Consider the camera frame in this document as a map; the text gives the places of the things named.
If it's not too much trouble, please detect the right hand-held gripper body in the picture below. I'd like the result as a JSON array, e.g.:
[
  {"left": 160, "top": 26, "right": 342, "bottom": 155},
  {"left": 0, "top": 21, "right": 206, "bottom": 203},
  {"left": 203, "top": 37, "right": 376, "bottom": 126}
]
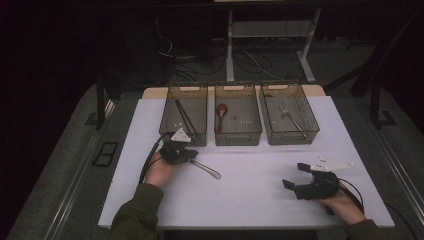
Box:
[{"left": 293, "top": 155, "right": 355, "bottom": 201}]

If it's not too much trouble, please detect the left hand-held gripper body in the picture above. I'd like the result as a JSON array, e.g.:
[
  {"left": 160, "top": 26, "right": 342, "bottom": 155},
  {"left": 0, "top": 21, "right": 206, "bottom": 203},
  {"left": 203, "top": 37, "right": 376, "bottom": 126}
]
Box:
[{"left": 159, "top": 127, "right": 194, "bottom": 166}]

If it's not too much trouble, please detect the smoky clear plastic bin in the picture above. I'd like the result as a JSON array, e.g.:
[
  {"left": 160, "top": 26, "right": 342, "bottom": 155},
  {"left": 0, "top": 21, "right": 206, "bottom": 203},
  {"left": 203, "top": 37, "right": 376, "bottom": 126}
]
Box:
[
  {"left": 158, "top": 82, "right": 209, "bottom": 148},
  {"left": 258, "top": 81, "right": 321, "bottom": 146},
  {"left": 213, "top": 82, "right": 263, "bottom": 147}
]

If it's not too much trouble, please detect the black chopstick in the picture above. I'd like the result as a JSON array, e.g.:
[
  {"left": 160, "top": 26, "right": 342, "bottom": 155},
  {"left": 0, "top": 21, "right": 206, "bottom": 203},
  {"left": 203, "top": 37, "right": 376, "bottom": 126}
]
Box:
[
  {"left": 174, "top": 99, "right": 194, "bottom": 135},
  {"left": 176, "top": 99, "right": 198, "bottom": 134}
]

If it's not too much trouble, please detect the steel fork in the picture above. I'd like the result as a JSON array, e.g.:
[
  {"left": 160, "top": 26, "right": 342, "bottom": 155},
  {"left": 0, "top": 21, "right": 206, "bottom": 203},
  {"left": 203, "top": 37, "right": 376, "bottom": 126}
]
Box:
[{"left": 279, "top": 104, "right": 309, "bottom": 140}]

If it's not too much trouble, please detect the brown wooden spoon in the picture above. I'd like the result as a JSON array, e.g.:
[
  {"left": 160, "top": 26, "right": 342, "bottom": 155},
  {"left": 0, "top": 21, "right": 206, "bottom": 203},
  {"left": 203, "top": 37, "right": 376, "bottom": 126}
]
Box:
[{"left": 216, "top": 103, "right": 229, "bottom": 134}]

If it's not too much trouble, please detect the person's right hand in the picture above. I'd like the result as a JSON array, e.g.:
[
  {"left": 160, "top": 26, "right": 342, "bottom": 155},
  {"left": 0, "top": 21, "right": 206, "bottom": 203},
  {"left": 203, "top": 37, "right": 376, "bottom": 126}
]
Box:
[{"left": 314, "top": 181, "right": 367, "bottom": 226}]

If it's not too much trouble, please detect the black metal stand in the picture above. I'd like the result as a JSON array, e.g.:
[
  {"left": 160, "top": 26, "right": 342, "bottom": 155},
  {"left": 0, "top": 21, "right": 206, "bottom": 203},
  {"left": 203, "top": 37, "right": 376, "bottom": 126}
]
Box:
[
  {"left": 324, "top": 13, "right": 424, "bottom": 130},
  {"left": 95, "top": 71, "right": 124, "bottom": 131}
]

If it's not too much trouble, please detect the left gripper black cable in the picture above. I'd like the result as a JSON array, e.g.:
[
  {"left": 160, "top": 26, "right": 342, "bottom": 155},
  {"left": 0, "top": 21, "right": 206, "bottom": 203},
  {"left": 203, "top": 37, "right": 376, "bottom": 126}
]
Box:
[{"left": 138, "top": 133, "right": 171, "bottom": 184}]

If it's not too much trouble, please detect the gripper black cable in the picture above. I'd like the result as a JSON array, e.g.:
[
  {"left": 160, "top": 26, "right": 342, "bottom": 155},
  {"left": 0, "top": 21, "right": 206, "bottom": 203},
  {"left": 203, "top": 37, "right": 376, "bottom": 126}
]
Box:
[
  {"left": 338, "top": 177, "right": 366, "bottom": 214},
  {"left": 138, "top": 133, "right": 171, "bottom": 184}
]

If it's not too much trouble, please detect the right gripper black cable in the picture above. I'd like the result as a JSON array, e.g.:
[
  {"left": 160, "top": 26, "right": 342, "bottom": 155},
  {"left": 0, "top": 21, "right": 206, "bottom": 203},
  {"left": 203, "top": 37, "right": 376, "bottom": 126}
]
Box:
[{"left": 338, "top": 177, "right": 366, "bottom": 214}]

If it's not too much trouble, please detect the black floor socket frame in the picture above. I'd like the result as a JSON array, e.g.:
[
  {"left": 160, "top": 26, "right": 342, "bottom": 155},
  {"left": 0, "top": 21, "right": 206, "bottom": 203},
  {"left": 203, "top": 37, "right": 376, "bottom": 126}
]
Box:
[{"left": 92, "top": 141, "right": 120, "bottom": 168}]

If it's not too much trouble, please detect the metal floor rail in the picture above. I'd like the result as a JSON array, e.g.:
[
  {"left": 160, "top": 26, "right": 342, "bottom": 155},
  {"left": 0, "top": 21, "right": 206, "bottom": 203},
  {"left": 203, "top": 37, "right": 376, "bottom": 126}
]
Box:
[
  {"left": 43, "top": 99, "right": 118, "bottom": 240},
  {"left": 373, "top": 126, "right": 424, "bottom": 216}
]

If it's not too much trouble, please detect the black floor cable bundle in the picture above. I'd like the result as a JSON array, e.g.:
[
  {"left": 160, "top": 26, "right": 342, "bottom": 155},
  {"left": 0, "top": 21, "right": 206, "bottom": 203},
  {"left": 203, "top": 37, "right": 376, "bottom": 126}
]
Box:
[{"left": 156, "top": 33, "right": 284, "bottom": 83}]

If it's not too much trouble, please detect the white metal desk frame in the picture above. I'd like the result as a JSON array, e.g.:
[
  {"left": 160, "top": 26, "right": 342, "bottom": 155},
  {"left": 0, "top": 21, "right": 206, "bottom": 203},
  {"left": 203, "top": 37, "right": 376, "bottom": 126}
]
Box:
[{"left": 226, "top": 8, "right": 323, "bottom": 84}]

